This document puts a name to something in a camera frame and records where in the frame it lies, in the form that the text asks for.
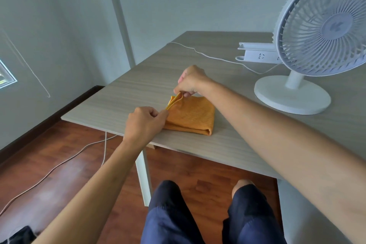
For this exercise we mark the person's left forearm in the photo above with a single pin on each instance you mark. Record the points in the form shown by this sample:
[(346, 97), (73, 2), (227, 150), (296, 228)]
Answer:
[(91, 195)]

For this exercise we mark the person's right forearm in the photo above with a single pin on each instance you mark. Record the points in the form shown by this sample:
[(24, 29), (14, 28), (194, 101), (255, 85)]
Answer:
[(291, 152)]

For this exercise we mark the person's right hand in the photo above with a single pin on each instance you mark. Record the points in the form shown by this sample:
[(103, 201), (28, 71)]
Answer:
[(193, 80)]

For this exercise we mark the person's left hand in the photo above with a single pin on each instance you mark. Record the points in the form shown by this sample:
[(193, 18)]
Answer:
[(143, 128)]

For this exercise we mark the white vertical pipe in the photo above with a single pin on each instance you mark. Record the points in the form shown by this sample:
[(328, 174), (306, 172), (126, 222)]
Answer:
[(118, 15)]

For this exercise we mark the black bag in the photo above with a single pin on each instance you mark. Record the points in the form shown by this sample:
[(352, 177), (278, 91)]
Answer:
[(17, 236)]

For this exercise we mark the white fan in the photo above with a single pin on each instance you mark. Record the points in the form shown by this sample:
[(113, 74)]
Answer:
[(320, 38)]

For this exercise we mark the person's dark shorts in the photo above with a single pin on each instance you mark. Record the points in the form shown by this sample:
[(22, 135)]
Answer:
[(171, 218)]

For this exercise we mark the white desk leg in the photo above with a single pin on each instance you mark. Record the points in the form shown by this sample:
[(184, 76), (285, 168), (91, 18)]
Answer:
[(144, 178)]

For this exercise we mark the window with blind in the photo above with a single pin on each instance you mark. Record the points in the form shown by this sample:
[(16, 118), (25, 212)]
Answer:
[(5, 76)]

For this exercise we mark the white desk socket tray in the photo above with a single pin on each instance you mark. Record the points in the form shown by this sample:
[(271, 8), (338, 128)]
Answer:
[(257, 55)]

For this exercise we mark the orange microfiber cloth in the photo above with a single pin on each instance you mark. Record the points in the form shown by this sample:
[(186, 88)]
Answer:
[(194, 116)]

